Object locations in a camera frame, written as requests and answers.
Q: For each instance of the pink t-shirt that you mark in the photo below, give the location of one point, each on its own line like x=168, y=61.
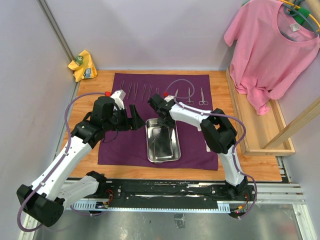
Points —
x=271, y=50

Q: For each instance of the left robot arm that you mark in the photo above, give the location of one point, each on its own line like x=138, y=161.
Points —
x=46, y=199

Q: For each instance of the wooden tray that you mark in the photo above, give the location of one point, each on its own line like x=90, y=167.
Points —
x=260, y=129

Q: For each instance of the grey clothes hanger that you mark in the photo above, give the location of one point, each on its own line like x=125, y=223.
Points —
x=305, y=24

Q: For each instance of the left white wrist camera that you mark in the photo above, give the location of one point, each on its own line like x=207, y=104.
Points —
x=118, y=97

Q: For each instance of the yellow paper bag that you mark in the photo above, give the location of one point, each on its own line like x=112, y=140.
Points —
x=83, y=66

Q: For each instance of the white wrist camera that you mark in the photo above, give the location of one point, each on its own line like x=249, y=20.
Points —
x=169, y=98
x=118, y=97

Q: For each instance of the white gauze pad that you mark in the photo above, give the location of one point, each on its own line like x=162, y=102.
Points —
x=207, y=148

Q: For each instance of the yellow hoop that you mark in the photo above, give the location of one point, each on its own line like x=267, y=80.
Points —
x=291, y=8

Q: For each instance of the wooden beam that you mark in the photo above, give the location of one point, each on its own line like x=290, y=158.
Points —
x=312, y=111

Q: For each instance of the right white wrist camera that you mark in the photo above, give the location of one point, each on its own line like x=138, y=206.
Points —
x=169, y=98

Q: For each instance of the steel instrument tray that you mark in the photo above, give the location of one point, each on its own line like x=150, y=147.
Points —
x=162, y=142

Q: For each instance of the aluminium corner post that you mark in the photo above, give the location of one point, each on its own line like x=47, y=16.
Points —
x=56, y=29

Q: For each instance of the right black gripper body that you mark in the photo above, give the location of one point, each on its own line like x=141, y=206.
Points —
x=166, y=123

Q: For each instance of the green hanger clip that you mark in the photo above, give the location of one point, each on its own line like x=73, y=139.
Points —
x=299, y=17

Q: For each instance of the purple surgical wrap cloth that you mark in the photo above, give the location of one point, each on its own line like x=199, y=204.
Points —
x=129, y=148

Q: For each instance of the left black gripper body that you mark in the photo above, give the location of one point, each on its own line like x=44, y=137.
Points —
x=119, y=121

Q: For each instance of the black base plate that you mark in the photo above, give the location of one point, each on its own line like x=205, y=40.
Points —
x=165, y=195

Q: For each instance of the aluminium rail frame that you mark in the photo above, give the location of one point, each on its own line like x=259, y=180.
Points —
x=280, y=213

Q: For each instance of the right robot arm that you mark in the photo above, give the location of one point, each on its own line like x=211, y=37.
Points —
x=218, y=132

